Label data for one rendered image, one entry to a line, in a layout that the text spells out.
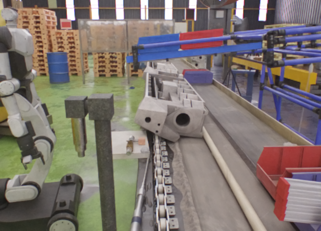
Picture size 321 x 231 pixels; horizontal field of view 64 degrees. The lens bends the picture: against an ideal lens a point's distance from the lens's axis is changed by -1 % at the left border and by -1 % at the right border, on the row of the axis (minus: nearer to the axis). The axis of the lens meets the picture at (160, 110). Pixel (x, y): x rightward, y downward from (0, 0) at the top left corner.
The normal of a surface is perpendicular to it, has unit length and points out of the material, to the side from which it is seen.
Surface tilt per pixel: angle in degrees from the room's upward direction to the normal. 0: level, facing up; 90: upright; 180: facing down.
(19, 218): 0
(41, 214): 0
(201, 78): 92
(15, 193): 90
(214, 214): 0
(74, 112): 90
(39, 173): 90
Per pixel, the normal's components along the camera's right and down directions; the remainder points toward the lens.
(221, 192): 0.00, -0.96
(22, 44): 0.84, 0.06
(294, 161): 0.04, 0.24
